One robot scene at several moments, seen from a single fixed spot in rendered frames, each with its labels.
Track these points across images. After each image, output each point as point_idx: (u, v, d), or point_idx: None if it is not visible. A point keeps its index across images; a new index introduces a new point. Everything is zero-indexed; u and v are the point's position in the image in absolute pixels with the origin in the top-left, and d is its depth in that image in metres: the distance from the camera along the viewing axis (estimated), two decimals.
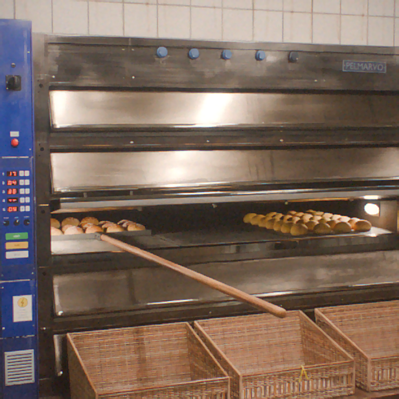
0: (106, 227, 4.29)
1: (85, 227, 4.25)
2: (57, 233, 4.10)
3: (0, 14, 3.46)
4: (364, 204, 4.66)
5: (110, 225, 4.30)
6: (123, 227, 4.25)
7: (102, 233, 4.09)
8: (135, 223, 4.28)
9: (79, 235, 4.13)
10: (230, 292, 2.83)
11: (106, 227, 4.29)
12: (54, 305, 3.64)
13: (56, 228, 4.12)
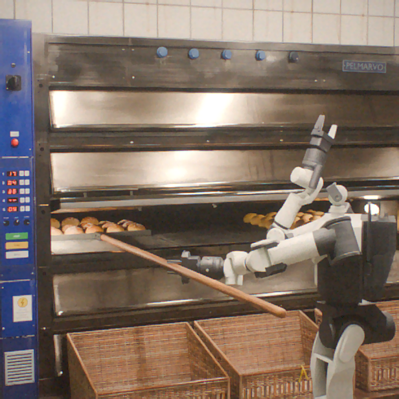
0: (106, 227, 4.29)
1: (85, 227, 4.25)
2: (57, 233, 4.10)
3: (0, 14, 3.46)
4: (364, 204, 4.66)
5: (110, 225, 4.30)
6: (123, 227, 4.25)
7: (102, 233, 4.09)
8: (135, 223, 4.28)
9: (79, 235, 4.13)
10: (230, 292, 2.83)
11: (106, 227, 4.29)
12: (54, 305, 3.64)
13: (56, 228, 4.12)
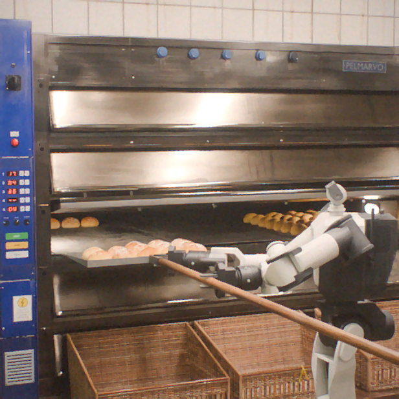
0: (160, 247, 3.62)
1: (136, 249, 3.58)
2: (106, 257, 3.43)
3: (0, 14, 3.46)
4: (364, 204, 4.66)
5: (164, 245, 3.63)
6: (181, 249, 3.59)
7: (159, 257, 3.42)
8: (195, 244, 3.61)
9: (131, 259, 3.46)
10: (370, 348, 2.17)
11: (160, 249, 3.62)
12: (54, 305, 3.64)
13: (103, 250, 3.44)
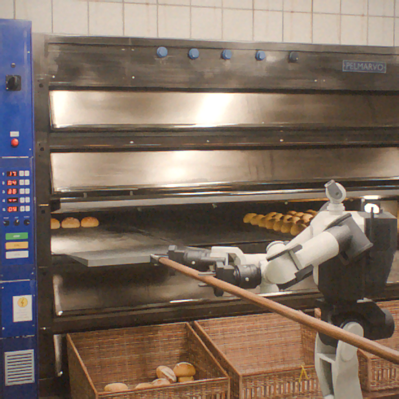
0: (160, 374, 3.73)
1: None
2: None
3: (0, 14, 3.46)
4: (364, 204, 4.66)
5: (164, 377, 3.72)
6: None
7: (160, 256, 3.42)
8: (185, 362, 3.77)
9: (132, 258, 3.46)
10: (361, 344, 2.16)
11: (159, 375, 3.73)
12: (54, 305, 3.64)
13: None
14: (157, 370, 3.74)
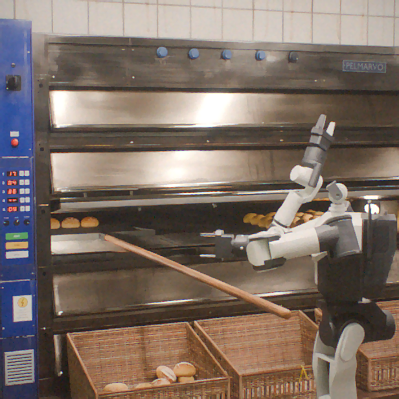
0: (160, 374, 3.73)
1: None
2: None
3: (0, 14, 3.46)
4: (364, 204, 4.66)
5: (164, 377, 3.72)
6: None
7: (105, 234, 4.08)
8: (185, 362, 3.77)
9: (83, 235, 4.13)
10: (234, 293, 2.82)
11: (159, 375, 3.73)
12: (54, 305, 3.64)
13: None
14: (157, 370, 3.74)
